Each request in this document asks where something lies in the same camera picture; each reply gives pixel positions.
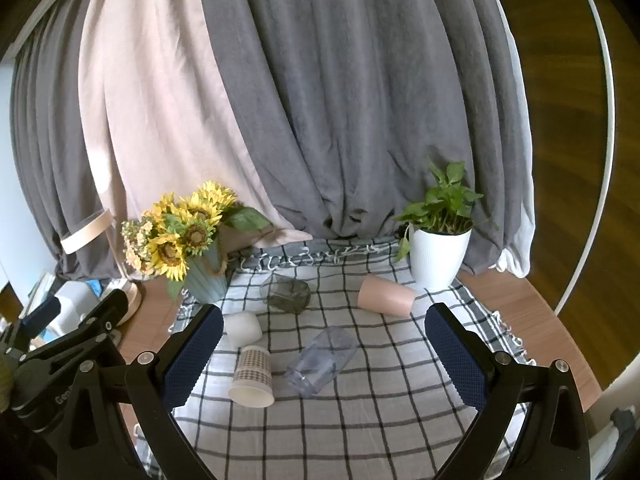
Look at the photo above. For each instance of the white ribbed plant pot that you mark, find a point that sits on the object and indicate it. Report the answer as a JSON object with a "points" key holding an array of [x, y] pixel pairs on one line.
{"points": [[437, 260]]}

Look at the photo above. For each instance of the white sheer curtain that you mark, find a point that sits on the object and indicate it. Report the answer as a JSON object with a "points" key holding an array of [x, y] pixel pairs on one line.
{"points": [[517, 220]]}

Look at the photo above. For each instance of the white curtain rail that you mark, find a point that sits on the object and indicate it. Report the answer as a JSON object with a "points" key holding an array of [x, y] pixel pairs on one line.
{"points": [[45, 10]]}

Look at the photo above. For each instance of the white cup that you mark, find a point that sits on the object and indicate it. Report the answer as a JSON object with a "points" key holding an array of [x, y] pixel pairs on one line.
{"points": [[242, 329]]}

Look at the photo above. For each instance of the pink cup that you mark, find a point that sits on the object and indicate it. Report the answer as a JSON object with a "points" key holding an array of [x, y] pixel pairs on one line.
{"points": [[385, 296]]}

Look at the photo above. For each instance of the dark smoky glass cup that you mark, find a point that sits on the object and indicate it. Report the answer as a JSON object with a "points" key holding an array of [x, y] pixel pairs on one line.
{"points": [[287, 295]]}

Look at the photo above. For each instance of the sunflower bouquet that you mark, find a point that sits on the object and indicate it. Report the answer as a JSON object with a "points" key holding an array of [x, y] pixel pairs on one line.
{"points": [[195, 232]]}

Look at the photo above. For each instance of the grey curtain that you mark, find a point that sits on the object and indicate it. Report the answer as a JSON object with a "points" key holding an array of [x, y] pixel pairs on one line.
{"points": [[350, 110]]}

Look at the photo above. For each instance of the green leafy plant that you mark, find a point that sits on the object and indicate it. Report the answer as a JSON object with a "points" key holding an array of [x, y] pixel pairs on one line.
{"points": [[440, 205]]}

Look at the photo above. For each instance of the checked paper cup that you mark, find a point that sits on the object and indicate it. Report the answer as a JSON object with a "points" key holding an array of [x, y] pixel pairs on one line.
{"points": [[252, 370]]}

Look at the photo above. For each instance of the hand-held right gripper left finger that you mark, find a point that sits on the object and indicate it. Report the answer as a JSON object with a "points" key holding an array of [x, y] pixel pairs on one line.
{"points": [[192, 360]]}

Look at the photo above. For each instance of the checked tablecloth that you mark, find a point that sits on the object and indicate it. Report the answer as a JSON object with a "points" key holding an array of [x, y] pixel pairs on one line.
{"points": [[350, 410]]}

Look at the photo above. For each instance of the pale pink curtain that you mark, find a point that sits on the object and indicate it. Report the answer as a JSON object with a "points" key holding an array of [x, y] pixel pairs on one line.
{"points": [[150, 110]]}

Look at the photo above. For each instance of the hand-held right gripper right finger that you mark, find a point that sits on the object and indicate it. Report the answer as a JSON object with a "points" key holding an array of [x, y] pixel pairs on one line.
{"points": [[457, 360]]}

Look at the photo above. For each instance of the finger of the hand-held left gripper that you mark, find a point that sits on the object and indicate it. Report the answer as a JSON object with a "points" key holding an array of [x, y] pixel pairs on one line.
{"points": [[102, 310], [42, 312]]}

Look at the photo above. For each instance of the teal ribbed vase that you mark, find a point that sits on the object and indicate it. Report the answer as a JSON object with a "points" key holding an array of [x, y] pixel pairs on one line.
{"points": [[207, 280]]}

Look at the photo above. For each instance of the white box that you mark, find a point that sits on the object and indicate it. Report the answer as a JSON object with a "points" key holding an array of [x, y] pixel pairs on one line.
{"points": [[72, 302]]}

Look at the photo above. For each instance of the clear plastic cup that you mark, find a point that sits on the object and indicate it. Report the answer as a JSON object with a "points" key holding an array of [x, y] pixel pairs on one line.
{"points": [[320, 360]]}

